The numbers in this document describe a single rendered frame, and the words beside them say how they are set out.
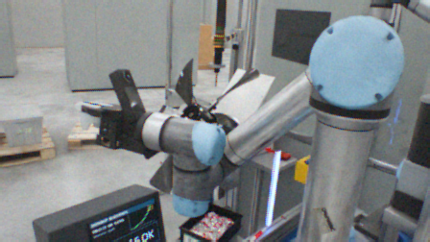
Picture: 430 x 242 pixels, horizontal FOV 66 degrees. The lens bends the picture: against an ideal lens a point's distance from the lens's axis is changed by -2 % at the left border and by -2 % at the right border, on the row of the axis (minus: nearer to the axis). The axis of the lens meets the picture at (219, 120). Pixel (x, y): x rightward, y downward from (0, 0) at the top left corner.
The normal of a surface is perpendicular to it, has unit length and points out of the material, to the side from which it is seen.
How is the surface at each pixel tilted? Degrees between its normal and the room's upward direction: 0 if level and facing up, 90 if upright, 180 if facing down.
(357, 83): 82
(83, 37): 90
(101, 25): 90
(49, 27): 90
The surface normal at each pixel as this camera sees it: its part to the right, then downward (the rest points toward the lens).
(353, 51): -0.41, 0.13
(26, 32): 0.45, 0.31
